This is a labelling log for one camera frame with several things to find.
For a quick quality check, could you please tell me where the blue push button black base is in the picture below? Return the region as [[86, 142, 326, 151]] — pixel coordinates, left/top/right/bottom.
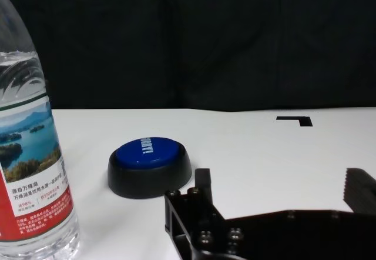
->
[[107, 136, 193, 199]]

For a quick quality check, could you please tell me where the black backdrop cloth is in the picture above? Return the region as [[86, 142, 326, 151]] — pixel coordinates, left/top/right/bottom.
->
[[0, 0, 376, 112]]

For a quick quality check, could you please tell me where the black corner tape mark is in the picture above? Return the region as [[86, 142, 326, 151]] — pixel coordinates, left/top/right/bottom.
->
[[276, 115, 313, 128]]

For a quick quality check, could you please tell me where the clear water bottle red cap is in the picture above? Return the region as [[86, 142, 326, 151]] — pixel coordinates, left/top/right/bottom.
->
[[0, 0, 81, 260]]

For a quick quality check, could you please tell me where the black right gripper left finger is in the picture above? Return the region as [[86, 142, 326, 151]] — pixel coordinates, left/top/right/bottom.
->
[[163, 168, 227, 260]]

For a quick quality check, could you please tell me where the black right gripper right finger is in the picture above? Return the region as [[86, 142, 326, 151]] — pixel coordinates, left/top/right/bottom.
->
[[341, 168, 376, 214]]

